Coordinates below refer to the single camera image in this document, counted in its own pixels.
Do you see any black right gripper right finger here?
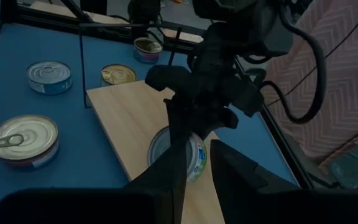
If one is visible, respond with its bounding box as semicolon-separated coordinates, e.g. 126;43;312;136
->
210;139;301;194

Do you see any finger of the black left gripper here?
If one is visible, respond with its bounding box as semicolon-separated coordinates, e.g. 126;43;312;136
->
194;105;239;141
163;96;194;147

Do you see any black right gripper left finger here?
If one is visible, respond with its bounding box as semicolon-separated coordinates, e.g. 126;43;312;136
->
126;138;188;224

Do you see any silver can white green label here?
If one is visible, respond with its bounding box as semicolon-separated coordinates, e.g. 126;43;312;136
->
147;126;208;184

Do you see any silver can teal label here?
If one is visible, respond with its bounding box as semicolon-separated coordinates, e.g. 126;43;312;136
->
25;60;73;96

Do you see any pull-tab can blue red label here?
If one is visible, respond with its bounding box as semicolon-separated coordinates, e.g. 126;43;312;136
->
0;114;60;171

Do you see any gold lid can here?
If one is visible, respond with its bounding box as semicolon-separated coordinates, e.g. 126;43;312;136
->
100;63;138;87

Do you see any beige-lid can blue pink label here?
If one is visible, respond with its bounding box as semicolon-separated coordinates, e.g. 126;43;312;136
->
133;37;163;65

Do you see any pink chevron cloth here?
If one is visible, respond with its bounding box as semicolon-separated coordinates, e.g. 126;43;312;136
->
261;0;358;169

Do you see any wooden shelf black wire frame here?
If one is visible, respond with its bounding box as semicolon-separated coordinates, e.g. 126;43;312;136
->
78;22;226;224

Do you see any thin black hanging cable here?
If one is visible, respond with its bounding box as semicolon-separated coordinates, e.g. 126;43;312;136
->
265;0;358;108

